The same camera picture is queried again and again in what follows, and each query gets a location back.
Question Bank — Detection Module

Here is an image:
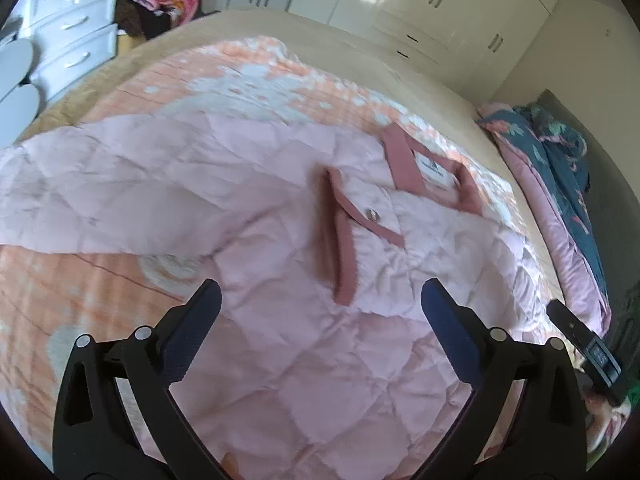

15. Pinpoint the bed with beige sheet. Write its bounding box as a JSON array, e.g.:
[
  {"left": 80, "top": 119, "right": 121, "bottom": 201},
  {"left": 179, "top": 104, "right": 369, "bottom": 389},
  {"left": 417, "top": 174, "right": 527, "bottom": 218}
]
[{"left": 30, "top": 7, "right": 618, "bottom": 466}]

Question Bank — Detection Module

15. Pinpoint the white round stool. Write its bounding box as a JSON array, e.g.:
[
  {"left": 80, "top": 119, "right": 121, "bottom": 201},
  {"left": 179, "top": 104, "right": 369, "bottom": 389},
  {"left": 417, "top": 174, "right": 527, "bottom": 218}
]
[
  {"left": 0, "top": 40, "right": 37, "bottom": 106},
  {"left": 0, "top": 84, "right": 41, "bottom": 148}
]

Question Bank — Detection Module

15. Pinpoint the orange bear print blanket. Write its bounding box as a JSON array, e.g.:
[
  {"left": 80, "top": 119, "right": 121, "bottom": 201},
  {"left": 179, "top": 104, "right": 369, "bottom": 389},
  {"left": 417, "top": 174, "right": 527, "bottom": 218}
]
[{"left": 0, "top": 35, "right": 566, "bottom": 480}]

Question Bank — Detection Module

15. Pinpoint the pink quilted jacket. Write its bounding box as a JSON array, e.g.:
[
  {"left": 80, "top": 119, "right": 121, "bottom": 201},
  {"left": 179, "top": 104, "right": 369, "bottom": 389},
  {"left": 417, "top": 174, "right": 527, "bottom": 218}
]
[{"left": 0, "top": 110, "right": 546, "bottom": 480}]

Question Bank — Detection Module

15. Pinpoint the teal floral pink duvet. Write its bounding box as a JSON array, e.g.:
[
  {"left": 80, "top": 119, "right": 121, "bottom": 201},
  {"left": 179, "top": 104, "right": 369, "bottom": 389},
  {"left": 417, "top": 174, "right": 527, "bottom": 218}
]
[{"left": 475, "top": 102, "right": 613, "bottom": 336}]

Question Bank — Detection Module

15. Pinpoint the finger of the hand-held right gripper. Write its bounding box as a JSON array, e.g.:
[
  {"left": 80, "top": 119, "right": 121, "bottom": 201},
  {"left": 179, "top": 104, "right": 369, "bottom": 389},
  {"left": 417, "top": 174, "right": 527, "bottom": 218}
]
[{"left": 546, "top": 299, "right": 591, "bottom": 348}]

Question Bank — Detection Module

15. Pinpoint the dark brown clothes pile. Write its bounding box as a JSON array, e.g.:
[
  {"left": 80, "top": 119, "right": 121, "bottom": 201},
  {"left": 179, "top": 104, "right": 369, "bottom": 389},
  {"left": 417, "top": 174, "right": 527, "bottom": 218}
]
[{"left": 116, "top": 0, "right": 168, "bottom": 42}]

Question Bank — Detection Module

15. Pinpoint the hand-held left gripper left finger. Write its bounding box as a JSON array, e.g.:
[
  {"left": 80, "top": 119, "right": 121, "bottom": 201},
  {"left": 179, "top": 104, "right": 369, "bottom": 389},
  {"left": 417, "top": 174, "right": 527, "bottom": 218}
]
[{"left": 52, "top": 279, "right": 236, "bottom": 480}]

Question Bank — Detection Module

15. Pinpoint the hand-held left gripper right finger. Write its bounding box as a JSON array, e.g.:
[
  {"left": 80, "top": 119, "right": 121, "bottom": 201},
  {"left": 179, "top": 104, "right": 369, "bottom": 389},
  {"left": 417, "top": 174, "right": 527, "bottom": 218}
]
[{"left": 415, "top": 278, "right": 589, "bottom": 480}]

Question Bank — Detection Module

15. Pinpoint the grey headboard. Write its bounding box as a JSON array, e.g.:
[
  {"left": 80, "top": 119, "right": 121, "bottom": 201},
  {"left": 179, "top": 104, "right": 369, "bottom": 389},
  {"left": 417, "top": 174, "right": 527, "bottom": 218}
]
[{"left": 537, "top": 89, "right": 640, "bottom": 241}]

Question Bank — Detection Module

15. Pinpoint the white drawer dresser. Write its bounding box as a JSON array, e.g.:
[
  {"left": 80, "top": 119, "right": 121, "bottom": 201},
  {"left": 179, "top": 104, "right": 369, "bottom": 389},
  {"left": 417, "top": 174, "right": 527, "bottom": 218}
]
[{"left": 10, "top": 0, "right": 122, "bottom": 106}]

